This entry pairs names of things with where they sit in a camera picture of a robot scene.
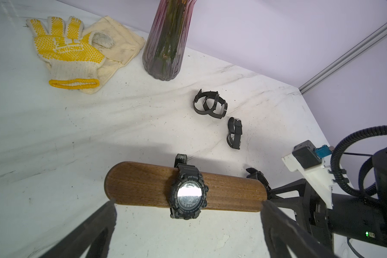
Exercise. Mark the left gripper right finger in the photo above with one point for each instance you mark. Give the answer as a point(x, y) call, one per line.
point(282, 235)

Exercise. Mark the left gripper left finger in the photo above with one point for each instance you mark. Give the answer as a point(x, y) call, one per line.
point(93, 235)

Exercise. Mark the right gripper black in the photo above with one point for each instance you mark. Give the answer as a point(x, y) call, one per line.
point(350, 216)

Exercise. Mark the wooden watch stand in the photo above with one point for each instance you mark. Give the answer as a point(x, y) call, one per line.
point(142, 184)

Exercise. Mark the black digital watch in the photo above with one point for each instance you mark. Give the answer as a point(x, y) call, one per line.
point(188, 192)

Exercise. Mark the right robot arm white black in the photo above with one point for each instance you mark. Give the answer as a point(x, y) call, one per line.
point(372, 175)

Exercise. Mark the black watch middle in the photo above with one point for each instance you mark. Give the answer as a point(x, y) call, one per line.
point(235, 132)

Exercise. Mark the black watch left pair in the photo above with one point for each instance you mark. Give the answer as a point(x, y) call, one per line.
point(213, 104)

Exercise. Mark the purple glass vase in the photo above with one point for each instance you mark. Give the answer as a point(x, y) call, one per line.
point(166, 43)

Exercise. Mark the yellow white work glove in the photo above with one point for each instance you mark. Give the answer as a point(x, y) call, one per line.
point(70, 54)

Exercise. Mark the aluminium frame rail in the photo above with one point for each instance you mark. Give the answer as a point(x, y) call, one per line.
point(345, 59)

